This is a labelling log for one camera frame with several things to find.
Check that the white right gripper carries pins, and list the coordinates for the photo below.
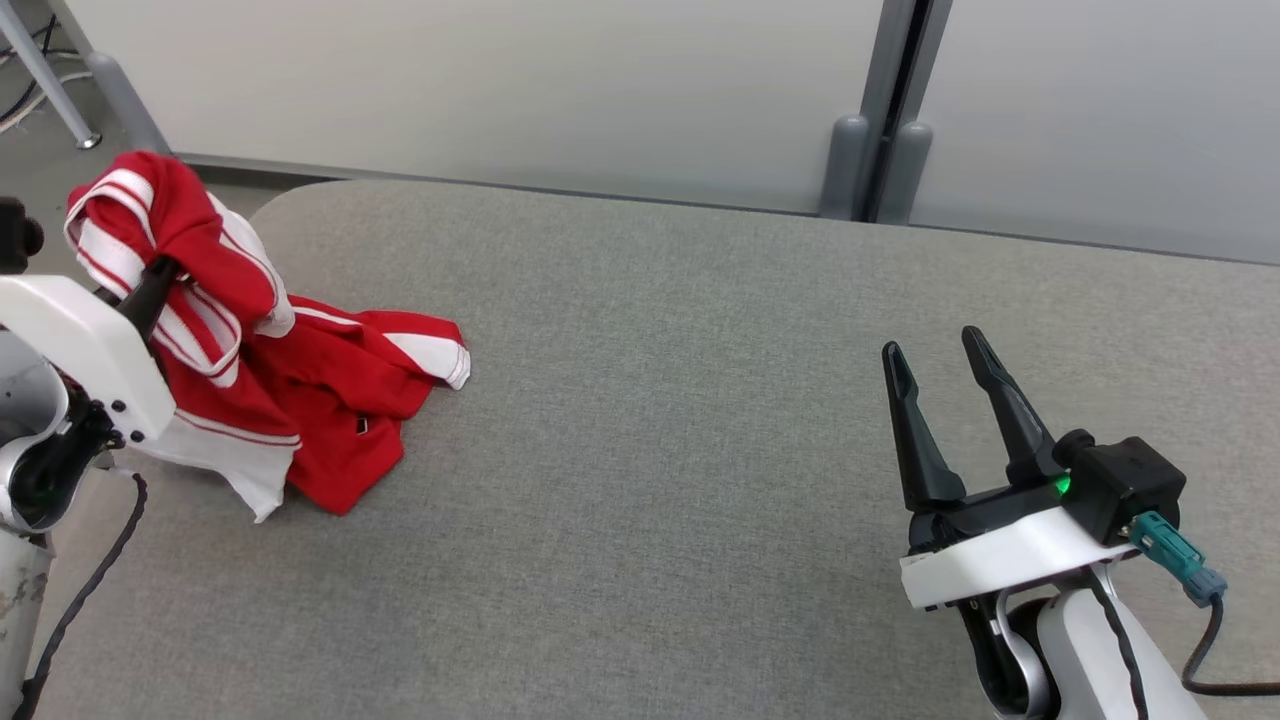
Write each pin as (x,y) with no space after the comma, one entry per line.
(1000,555)

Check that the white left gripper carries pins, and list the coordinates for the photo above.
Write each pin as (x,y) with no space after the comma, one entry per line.
(80,330)

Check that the red and white jersey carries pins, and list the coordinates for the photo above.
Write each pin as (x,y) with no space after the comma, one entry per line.
(190,230)

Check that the red shorts with white hem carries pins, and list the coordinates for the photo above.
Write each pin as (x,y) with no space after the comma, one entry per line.
(340,400)

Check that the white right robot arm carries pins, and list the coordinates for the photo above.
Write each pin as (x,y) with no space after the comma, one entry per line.
(1080,650)

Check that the thick grey table leg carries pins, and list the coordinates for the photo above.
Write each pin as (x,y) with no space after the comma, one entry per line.
(110,85)

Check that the thin grey table leg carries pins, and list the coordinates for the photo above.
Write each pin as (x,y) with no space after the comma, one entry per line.
(60,98)

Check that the grey cylindrical partition foot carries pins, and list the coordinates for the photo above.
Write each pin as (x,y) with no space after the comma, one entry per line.
(905,175)
(845,170)

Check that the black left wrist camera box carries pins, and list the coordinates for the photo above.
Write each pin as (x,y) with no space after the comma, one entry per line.
(12,235)

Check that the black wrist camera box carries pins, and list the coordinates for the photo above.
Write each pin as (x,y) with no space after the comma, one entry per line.
(12,235)
(1120,480)

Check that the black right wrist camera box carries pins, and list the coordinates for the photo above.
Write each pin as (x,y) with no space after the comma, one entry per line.
(1120,480)

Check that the teal right camera connector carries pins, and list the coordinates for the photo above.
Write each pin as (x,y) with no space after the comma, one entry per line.
(1170,550)

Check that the grey partition post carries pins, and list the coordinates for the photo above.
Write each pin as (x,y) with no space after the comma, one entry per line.
(890,40)

